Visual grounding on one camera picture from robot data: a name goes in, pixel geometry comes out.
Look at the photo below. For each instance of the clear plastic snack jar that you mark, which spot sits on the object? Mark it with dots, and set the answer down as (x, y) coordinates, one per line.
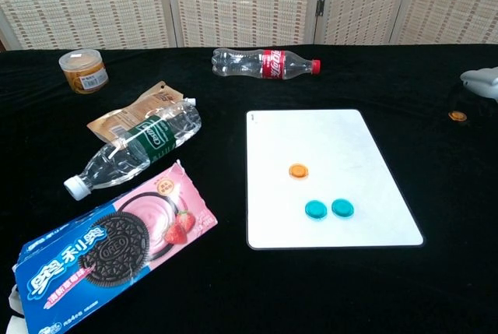
(83, 73)

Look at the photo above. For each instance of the brown spouted drink pouch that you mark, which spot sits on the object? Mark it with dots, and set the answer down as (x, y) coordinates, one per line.
(144, 110)

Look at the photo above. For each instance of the clear green-label water bottle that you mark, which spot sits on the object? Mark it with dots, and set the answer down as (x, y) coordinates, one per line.
(148, 147)

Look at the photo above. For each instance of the woven bamboo folding screen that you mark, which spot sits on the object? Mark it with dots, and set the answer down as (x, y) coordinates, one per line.
(241, 3)

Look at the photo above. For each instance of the blue pink Oreo box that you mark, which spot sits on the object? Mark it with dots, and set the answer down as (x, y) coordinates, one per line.
(113, 248)

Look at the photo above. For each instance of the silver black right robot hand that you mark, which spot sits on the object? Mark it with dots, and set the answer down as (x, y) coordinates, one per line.
(484, 81)

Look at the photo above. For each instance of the black velvet tablecloth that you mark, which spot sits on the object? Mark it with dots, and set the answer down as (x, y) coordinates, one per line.
(311, 291)

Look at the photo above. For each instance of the teal disc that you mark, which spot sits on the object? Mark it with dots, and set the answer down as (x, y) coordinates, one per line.
(342, 207)
(316, 209)

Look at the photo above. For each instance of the metal screen hinge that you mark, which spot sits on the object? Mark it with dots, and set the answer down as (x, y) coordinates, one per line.
(321, 7)

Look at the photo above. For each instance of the empty red-label cola bottle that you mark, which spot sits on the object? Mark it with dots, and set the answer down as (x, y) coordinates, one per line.
(249, 63)

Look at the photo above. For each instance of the orange disc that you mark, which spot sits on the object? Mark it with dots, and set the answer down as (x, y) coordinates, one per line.
(457, 116)
(298, 171)

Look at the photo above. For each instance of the white rectangular board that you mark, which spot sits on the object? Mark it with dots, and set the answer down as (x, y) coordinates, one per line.
(350, 147)

